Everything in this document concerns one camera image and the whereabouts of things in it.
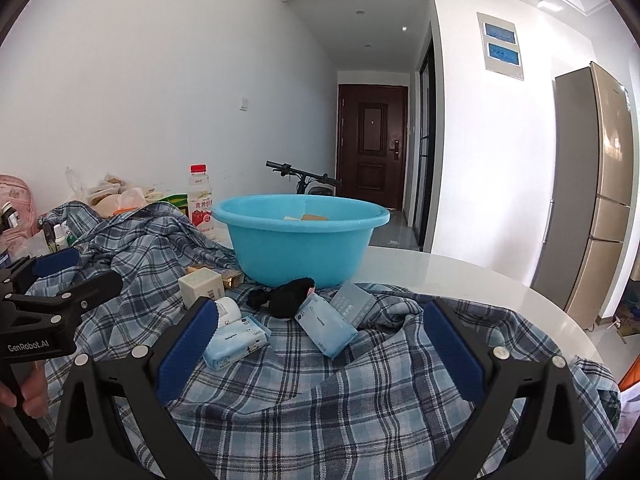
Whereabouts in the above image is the person's left hand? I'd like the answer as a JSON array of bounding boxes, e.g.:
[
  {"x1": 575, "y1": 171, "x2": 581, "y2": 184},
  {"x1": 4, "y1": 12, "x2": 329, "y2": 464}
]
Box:
[{"x1": 0, "y1": 361, "x2": 49, "y2": 419}]

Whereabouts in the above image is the pink cosmetic bag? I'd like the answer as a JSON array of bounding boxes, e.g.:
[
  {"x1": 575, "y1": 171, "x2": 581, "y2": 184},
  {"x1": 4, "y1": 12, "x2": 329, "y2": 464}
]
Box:
[{"x1": 1, "y1": 174, "x2": 37, "y2": 245}]

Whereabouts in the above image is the orange chair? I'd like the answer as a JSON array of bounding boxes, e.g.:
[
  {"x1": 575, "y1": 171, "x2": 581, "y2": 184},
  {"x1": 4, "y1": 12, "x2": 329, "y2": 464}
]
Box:
[{"x1": 620, "y1": 366, "x2": 640, "y2": 408}]

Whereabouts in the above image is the plastic bag of bread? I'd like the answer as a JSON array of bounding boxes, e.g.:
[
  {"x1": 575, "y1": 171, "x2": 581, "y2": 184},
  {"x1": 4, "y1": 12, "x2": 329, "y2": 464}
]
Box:
[{"x1": 65, "y1": 167, "x2": 165, "y2": 218}]

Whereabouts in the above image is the cream green-print box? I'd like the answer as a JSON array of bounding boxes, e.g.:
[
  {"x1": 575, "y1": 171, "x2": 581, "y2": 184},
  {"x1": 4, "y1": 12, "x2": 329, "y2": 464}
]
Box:
[{"x1": 178, "y1": 268, "x2": 224, "y2": 309}]

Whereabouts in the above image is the yellow green bag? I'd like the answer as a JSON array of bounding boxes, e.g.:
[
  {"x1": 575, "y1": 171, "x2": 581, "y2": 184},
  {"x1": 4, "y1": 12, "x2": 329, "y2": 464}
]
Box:
[{"x1": 158, "y1": 193, "x2": 189, "y2": 216}]

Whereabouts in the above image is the white lotion bottle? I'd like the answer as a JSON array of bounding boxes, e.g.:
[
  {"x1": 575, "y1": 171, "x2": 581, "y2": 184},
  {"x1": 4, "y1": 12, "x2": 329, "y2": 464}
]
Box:
[{"x1": 215, "y1": 297, "x2": 242, "y2": 328}]

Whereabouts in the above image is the gold wrapped small tube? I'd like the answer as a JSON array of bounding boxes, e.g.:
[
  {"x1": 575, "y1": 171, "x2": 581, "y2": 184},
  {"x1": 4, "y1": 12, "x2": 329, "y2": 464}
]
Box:
[{"x1": 186, "y1": 266, "x2": 245, "y2": 289}]

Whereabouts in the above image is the red-capped milk bottle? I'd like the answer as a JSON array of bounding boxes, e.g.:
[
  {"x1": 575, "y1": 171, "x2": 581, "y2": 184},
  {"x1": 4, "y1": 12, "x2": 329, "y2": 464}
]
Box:
[{"x1": 188, "y1": 164, "x2": 214, "y2": 237}]

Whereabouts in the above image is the small light blue wipes pack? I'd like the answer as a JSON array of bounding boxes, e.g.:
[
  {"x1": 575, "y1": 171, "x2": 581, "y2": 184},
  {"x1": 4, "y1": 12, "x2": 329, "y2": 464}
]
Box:
[{"x1": 203, "y1": 315, "x2": 271, "y2": 370}]

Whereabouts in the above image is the blue plaid cloth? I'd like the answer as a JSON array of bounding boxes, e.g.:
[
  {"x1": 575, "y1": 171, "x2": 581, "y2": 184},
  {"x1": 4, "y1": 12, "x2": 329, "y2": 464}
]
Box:
[{"x1": 24, "y1": 199, "x2": 624, "y2": 480}]

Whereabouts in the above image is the black fabric pouch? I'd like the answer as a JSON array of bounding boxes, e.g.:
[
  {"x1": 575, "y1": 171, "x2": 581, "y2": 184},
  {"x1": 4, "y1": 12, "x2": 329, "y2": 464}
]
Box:
[{"x1": 246, "y1": 278, "x2": 316, "y2": 320}]

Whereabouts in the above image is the blue plastic basin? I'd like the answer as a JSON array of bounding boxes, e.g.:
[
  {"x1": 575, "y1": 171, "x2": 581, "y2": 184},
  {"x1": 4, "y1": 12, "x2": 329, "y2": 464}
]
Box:
[{"x1": 213, "y1": 194, "x2": 390, "y2": 288}]

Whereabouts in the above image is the grey-blue flat box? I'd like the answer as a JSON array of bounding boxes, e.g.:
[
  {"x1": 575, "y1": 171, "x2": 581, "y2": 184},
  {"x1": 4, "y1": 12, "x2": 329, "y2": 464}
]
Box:
[{"x1": 330, "y1": 282, "x2": 375, "y2": 328}]

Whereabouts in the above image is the amber soap box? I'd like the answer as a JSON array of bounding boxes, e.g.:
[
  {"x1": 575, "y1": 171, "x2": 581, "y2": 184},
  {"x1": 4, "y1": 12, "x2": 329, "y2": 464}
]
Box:
[{"x1": 300, "y1": 214, "x2": 329, "y2": 221}]

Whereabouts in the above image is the black bicycle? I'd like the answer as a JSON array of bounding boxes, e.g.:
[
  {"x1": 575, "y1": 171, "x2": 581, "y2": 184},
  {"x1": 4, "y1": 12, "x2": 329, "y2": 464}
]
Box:
[{"x1": 266, "y1": 160, "x2": 342, "y2": 196}]

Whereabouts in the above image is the champagne refrigerator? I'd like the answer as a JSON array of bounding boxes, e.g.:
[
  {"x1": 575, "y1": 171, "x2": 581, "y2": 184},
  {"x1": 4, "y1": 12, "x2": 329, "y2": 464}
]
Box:
[{"x1": 532, "y1": 63, "x2": 634, "y2": 330}]

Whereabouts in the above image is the dark brown door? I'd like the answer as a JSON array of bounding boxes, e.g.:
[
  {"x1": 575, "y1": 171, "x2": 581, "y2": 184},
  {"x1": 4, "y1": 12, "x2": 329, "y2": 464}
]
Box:
[{"x1": 337, "y1": 84, "x2": 408, "y2": 210}]

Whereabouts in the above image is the wall electrical panel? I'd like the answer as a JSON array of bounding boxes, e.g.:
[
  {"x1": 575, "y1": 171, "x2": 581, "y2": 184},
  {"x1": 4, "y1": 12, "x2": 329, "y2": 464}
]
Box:
[{"x1": 477, "y1": 13, "x2": 524, "y2": 80}]

